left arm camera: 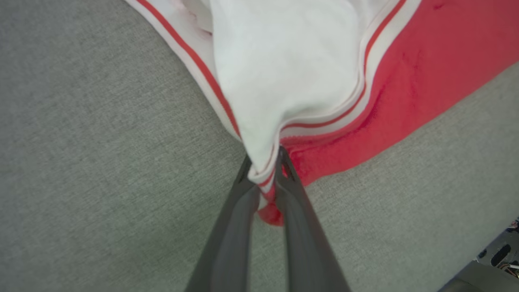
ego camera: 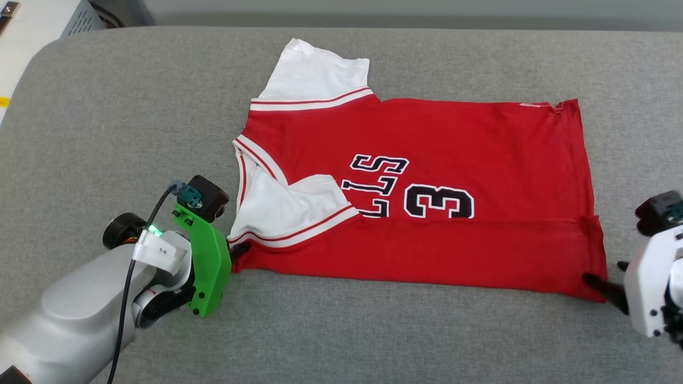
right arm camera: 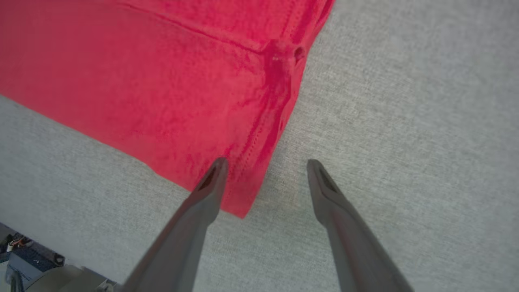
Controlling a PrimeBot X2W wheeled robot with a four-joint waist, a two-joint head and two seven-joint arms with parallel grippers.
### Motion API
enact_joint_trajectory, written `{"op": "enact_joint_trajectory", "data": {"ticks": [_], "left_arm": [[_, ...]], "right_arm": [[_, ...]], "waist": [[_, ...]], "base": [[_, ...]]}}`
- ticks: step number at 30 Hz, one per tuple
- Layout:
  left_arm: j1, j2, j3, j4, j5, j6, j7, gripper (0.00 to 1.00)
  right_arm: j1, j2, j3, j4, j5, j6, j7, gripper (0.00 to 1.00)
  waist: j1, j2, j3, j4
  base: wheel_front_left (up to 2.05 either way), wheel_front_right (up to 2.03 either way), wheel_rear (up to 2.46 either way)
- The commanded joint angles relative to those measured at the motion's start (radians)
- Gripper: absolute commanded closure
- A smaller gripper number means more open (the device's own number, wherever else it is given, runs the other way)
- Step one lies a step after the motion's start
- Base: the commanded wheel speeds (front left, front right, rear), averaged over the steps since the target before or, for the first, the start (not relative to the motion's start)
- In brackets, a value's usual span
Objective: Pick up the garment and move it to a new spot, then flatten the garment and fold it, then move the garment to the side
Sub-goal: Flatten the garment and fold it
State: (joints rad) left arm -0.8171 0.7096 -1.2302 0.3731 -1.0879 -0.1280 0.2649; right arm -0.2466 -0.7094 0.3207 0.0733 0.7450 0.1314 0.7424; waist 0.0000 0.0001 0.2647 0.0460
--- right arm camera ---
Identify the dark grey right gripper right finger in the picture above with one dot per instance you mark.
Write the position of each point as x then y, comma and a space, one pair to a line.
352, 243

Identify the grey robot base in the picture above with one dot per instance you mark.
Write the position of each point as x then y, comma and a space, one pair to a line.
40, 275

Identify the red and white garment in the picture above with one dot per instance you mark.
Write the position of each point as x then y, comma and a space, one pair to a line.
142, 81

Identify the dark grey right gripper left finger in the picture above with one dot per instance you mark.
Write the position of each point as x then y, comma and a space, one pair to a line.
182, 243

